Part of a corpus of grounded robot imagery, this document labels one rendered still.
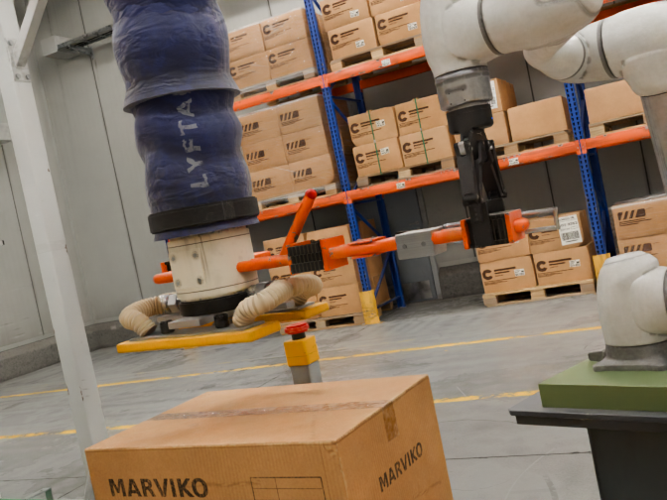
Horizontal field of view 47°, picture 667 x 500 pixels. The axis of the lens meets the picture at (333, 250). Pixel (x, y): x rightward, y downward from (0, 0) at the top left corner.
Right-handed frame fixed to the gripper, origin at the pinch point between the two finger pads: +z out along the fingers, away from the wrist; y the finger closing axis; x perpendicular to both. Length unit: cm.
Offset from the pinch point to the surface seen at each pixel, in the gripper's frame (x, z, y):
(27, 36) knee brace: -286, -135, -160
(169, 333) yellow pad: -65, 9, 12
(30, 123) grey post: -300, -91, -162
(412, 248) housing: -13.3, 1.2, 3.7
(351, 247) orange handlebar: -25.1, -0.8, 3.7
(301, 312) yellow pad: -43.7, 10.7, -3.4
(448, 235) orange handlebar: -6.4, 0.1, 3.5
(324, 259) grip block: -30.6, 0.4, 5.0
